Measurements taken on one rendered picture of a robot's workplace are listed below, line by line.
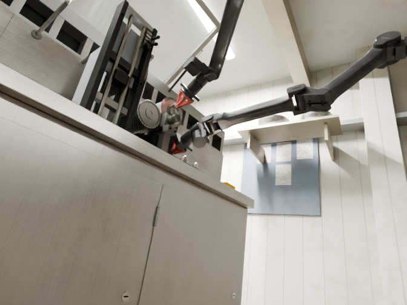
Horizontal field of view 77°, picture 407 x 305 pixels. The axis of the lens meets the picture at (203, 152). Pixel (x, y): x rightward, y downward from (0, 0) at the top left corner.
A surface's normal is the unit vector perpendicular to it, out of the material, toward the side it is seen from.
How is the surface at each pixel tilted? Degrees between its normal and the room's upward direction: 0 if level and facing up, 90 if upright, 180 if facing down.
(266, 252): 90
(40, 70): 90
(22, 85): 90
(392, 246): 90
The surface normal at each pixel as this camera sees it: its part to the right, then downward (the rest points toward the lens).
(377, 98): -0.51, -0.40
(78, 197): 0.78, -0.14
